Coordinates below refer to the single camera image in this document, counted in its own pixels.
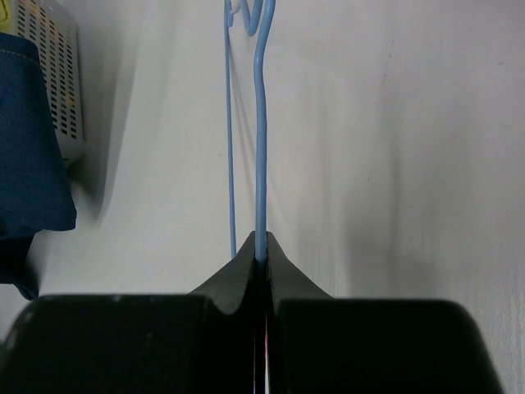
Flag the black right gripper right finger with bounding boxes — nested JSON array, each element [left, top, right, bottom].
[[267, 236, 503, 393]]

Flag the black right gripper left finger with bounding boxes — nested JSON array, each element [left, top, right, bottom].
[[1, 236, 257, 393]]

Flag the dark blue denim trousers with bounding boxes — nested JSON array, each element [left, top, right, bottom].
[[1, 34, 77, 300]]

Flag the lime green trousers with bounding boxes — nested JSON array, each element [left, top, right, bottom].
[[0, 0, 11, 25]]

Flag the white plastic basket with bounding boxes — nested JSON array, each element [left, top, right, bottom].
[[1, 0, 84, 167]]

